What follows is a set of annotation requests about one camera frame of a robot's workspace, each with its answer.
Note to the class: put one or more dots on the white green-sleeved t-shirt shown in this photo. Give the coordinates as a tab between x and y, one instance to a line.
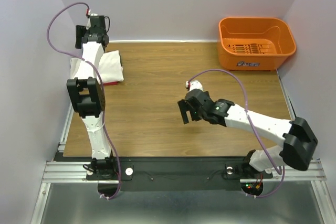
112	55

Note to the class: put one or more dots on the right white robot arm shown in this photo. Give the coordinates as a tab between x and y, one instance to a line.
295	140

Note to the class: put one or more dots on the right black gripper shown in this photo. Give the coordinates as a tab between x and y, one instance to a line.
184	106

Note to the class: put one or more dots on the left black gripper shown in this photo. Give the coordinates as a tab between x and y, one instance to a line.
81	31

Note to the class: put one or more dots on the orange plastic basket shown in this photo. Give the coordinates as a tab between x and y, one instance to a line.
254	43

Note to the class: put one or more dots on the folded pink t-shirt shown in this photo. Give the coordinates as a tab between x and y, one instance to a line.
112	72

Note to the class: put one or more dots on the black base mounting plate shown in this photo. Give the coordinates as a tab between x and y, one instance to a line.
171	173

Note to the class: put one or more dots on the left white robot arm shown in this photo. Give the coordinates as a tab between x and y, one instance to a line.
87	96

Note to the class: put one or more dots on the aluminium table frame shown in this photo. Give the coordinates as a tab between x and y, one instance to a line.
143	120

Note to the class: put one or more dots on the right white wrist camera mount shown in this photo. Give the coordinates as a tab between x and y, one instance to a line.
193	85

